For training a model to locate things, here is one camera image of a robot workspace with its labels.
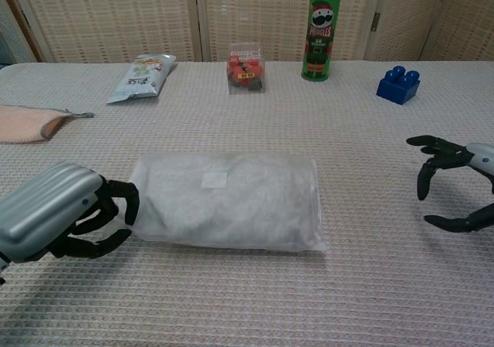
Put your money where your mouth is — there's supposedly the blue toy building block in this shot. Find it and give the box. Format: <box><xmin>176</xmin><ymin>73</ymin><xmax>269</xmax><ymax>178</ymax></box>
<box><xmin>375</xmin><ymin>65</ymin><xmax>421</xmax><ymax>106</ymax></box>

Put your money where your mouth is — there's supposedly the white snack packet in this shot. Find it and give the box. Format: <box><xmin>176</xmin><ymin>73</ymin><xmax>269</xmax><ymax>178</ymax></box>
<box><xmin>105</xmin><ymin>52</ymin><xmax>178</xmax><ymax>106</ymax></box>

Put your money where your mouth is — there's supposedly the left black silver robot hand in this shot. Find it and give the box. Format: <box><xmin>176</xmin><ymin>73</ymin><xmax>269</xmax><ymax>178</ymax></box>
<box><xmin>0</xmin><ymin>162</ymin><xmax>141</xmax><ymax>264</ymax></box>

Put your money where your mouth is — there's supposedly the woven folding screen panel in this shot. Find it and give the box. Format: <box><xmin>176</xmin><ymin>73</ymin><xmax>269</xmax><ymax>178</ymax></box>
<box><xmin>192</xmin><ymin>0</ymin><xmax>383</xmax><ymax>62</ymax></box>
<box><xmin>364</xmin><ymin>0</ymin><xmax>455</xmax><ymax>62</ymax></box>
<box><xmin>418</xmin><ymin>0</ymin><xmax>494</xmax><ymax>62</ymax></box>
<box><xmin>5</xmin><ymin>0</ymin><xmax>204</xmax><ymax>64</ymax></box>

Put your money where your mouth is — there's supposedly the transparent plastic zip bag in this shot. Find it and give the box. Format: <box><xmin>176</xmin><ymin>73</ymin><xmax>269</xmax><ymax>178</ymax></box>
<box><xmin>128</xmin><ymin>150</ymin><xmax>329</xmax><ymax>254</ymax></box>

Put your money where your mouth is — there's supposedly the clear box of red candies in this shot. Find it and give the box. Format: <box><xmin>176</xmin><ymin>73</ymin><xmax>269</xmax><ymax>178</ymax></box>
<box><xmin>226</xmin><ymin>42</ymin><xmax>267</xmax><ymax>96</ymax></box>

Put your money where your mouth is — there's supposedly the green Pringles can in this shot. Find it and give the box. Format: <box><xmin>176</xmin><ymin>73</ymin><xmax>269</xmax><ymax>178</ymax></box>
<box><xmin>300</xmin><ymin>0</ymin><xmax>344</xmax><ymax>83</ymax></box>

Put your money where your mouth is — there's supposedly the beige woven tablecloth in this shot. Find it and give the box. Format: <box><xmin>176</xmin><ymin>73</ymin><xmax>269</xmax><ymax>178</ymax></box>
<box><xmin>0</xmin><ymin>59</ymin><xmax>494</xmax><ymax>347</ymax></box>

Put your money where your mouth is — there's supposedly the pink cloth with grey edge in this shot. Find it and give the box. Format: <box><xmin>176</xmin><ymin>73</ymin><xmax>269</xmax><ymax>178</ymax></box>
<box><xmin>0</xmin><ymin>103</ymin><xmax>95</xmax><ymax>145</ymax></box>

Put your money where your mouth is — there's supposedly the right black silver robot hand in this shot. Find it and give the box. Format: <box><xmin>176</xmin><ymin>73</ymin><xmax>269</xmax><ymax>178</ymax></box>
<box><xmin>405</xmin><ymin>135</ymin><xmax>494</xmax><ymax>234</ymax></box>

